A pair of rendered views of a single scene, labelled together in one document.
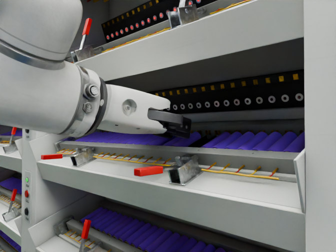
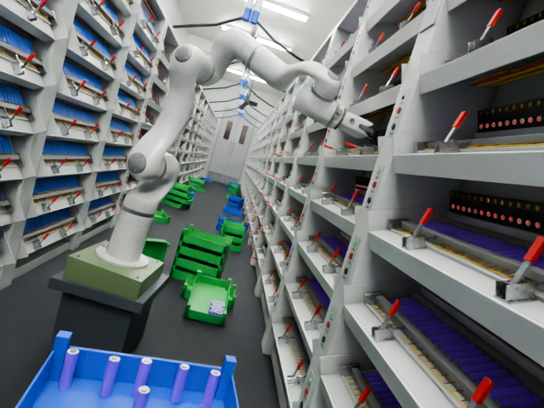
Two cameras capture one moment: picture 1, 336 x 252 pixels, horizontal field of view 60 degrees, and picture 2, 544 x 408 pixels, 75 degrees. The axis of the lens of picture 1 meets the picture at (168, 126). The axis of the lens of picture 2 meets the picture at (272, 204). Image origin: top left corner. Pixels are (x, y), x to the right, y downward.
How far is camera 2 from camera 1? 0.88 m
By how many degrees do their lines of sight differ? 38
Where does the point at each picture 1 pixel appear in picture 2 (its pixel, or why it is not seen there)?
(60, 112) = (326, 116)
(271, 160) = not seen: hidden behind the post
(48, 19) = (328, 87)
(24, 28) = (321, 89)
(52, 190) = (327, 174)
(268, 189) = not seen: hidden behind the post
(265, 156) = not seen: hidden behind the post
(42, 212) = (319, 184)
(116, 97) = (347, 116)
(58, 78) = (329, 105)
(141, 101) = (357, 120)
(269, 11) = (396, 91)
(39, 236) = (314, 194)
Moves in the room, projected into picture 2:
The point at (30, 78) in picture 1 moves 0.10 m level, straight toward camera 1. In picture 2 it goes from (320, 104) to (316, 95)
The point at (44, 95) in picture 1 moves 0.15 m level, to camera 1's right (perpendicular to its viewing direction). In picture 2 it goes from (323, 110) to (365, 116)
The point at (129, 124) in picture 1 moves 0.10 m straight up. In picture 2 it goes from (350, 127) to (359, 97)
